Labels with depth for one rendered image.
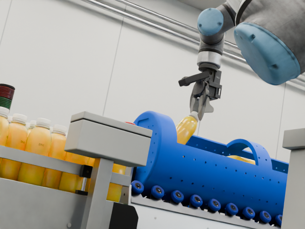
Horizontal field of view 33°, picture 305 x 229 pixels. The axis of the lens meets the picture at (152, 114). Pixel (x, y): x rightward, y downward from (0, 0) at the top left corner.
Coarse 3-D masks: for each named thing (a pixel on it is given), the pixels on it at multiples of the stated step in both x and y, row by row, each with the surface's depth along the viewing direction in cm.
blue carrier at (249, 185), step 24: (144, 120) 175; (168, 120) 168; (168, 144) 162; (192, 144) 194; (216, 144) 197; (240, 144) 195; (144, 168) 164; (168, 168) 162; (192, 168) 165; (216, 168) 169; (240, 168) 174; (264, 168) 179; (144, 192) 166; (168, 192) 167; (192, 192) 169; (216, 192) 172; (240, 192) 175; (264, 192) 179; (240, 216) 187
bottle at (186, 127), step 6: (180, 120) 182; (186, 120) 180; (192, 120) 181; (180, 126) 179; (186, 126) 179; (192, 126) 180; (180, 132) 178; (186, 132) 178; (192, 132) 180; (180, 138) 177; (186, 138) 178
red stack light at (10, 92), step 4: (0, 88) 186; (4, 88) 186; (8, 88) 186; (0, 92) 185; (4, 92) 186; (8, 92) 186; (12, 92) 188; (0, 96) 186; (4, 96) 185; (8, 96) 186; (12, 96) 188
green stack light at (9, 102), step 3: (0, 99) 185; (3, 99) 185; (6, 99) 186; (9, 99) 186; (0, 102) 185; (3, 102) 185; (6, 102) 185; (9, 102) 186; (0, 105) 184; (3, 105) 185; (6, 105) 185; (9, 105) 187; (9, 108) 187; (9, 111) 187
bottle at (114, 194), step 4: (116, 164) 146; (116, 168) 146; (120, 168) 146; (124, 168) 148; (116, 172) 146; (120, 172) 146; (124, 172) 148; (112, 184) 145; (116, 184) 145; (108, 188) 145; (112, 188) 145; (116, 188) 145; (120, 188) 146; (108, 192) 144; (112, 192) 144; (116, 192) 145; (120, 192) 147; (108, 196) 144; (112, 196) 144; (116, 196) 145; (120, 196) 147; (112, 200) 144; (116, 200) 145
